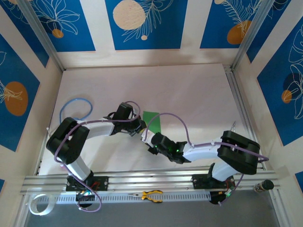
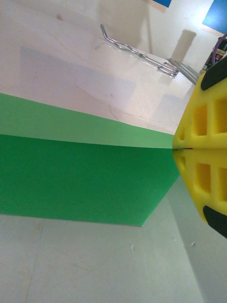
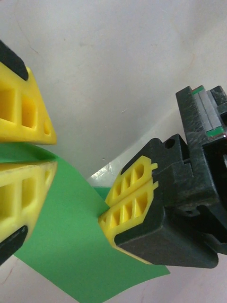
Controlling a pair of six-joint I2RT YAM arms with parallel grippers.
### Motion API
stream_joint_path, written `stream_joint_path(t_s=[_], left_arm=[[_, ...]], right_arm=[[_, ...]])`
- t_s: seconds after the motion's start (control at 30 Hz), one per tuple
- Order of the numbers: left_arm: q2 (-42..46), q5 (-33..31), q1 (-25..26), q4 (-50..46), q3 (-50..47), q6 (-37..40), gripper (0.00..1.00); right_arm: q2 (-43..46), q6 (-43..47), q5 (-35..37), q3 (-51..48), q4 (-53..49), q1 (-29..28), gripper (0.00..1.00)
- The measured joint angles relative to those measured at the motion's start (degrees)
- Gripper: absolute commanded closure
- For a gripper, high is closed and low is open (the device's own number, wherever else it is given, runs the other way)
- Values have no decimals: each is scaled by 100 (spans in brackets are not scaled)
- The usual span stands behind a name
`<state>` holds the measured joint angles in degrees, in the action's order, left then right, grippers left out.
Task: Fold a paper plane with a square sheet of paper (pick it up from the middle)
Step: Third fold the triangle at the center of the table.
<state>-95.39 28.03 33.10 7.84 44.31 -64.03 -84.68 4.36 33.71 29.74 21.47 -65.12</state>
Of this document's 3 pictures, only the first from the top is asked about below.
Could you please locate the green paper sheet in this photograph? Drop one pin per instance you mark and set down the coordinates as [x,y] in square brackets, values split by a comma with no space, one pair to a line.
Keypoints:
[154,125]

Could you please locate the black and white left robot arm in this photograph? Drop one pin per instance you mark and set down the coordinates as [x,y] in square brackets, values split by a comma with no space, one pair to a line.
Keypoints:
[99,130]

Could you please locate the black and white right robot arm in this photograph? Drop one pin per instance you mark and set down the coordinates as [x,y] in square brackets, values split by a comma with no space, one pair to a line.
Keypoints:
[201,152]

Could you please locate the yellow and black pliers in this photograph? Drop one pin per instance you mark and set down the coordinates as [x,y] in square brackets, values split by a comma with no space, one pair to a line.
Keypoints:
[151,196]

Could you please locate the blue tube stethoscope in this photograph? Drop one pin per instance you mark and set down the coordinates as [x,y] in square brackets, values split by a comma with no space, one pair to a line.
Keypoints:
[60,114]

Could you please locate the small bottle with black cap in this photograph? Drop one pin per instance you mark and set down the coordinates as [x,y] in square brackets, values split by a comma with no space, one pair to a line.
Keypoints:
[266,185]

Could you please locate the clear adhesive tape roll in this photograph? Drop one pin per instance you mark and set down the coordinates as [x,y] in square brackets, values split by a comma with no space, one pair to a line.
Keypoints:
[50,205]

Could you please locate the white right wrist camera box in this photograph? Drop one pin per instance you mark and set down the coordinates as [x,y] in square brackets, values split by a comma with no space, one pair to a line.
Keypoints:
[147,138]

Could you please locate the aluminium mounting rail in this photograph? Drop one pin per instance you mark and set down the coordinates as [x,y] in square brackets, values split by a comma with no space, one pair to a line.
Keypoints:
[154,179]

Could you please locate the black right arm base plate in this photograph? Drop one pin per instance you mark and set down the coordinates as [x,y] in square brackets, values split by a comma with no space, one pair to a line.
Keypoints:
[201,182]

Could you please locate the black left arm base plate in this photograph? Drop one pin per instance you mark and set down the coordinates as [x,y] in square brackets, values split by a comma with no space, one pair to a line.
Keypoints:
[101,183]

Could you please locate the aluminium side rail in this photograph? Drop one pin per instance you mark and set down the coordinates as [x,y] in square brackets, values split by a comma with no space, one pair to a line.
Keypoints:
[230,80]

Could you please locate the aluminium frame post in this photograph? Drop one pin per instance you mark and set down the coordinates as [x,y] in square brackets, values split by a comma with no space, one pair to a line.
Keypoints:
[42,33]
[249,35]

